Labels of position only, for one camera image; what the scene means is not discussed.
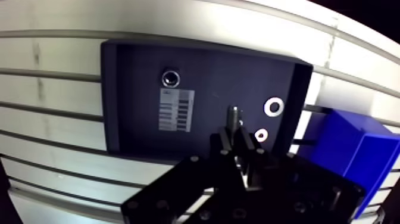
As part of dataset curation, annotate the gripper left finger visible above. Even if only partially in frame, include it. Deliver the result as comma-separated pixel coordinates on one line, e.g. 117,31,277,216
120,126,246,224

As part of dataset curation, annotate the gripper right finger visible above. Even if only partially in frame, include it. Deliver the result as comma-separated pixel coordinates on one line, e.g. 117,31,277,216
199,126,367,224

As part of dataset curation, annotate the steel bolt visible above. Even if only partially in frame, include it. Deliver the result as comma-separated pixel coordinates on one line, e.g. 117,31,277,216
227,105,243,148

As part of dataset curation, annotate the blue bin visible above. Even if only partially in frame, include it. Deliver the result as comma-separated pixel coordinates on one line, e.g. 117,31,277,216
295,107,400,220

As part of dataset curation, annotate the dark blue-grey tray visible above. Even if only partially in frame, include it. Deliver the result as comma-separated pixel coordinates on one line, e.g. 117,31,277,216
100,38,314,164

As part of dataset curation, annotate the small steel bearing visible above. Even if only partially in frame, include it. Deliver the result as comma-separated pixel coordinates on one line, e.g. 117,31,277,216
254,128,269,143

